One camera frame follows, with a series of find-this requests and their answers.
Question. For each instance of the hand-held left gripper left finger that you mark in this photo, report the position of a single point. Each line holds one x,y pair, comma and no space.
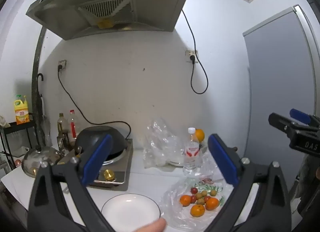
97,158

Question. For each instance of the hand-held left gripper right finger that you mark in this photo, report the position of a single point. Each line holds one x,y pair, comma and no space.
222,159

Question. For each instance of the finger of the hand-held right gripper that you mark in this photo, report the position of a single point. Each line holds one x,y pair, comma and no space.
282,122
300,115

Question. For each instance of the brown longan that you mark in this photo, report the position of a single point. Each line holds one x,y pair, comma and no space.
213,192
199,195
204,193
200,201

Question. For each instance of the red cherry tomato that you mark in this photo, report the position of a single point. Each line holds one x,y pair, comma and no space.
193,199
207,199
194,190

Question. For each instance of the tangerine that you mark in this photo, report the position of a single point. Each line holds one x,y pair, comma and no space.
197,210
185,200
212,203

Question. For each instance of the white plate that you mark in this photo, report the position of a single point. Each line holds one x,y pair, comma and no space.
130,209

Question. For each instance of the green printed plastic bag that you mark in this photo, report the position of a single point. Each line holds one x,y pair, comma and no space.
175,213

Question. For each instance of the clear plastic bag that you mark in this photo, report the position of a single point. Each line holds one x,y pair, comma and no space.
206,164
160,144

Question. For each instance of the brass stove knob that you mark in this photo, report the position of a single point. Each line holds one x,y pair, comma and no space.
109,174

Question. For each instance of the black wok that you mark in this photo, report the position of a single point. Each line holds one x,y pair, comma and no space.
100,134

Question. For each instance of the stainless steel gas stove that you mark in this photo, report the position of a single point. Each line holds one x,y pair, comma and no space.
122,164

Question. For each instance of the clear water bottle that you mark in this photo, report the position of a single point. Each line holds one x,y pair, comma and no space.
191,152

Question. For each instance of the large orange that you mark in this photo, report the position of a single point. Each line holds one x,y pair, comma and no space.
200,135

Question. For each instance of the red capped sauce bottle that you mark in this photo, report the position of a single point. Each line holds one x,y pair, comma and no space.
72,124

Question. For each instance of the grey refrigerator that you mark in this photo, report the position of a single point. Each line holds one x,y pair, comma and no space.
275,77

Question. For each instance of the cooking oil bottle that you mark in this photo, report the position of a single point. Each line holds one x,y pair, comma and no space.
62,123

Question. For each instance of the steel pot lid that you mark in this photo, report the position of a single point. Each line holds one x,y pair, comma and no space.
37,158

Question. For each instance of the black umbrella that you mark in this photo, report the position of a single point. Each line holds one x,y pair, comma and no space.
40,112

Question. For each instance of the yellow detergent bottle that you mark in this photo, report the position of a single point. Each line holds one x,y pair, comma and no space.
22,113

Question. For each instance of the beige cloth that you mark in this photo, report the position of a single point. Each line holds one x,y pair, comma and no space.
4,121

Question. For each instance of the white wall socket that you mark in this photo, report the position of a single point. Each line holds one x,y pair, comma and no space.
63,62
188,52

